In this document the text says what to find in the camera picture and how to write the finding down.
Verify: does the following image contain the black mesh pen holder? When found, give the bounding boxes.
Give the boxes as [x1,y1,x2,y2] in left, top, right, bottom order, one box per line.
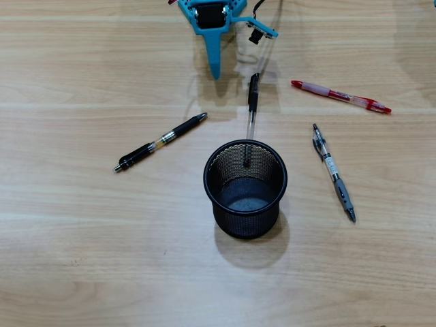
[203,139,289,240]

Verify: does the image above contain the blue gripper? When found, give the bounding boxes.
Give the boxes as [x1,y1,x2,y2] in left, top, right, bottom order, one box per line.
[186,0,239,80]

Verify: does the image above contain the clear pen with black cap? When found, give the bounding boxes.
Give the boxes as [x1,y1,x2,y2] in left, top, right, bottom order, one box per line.
[243,72,260,168]

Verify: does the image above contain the clear pen with grey grip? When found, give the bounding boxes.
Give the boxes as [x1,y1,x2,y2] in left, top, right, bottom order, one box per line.
[312,123,357,223]

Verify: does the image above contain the red pen with white grip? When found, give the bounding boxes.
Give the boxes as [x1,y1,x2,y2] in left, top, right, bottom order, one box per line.
[291,80,392,114]

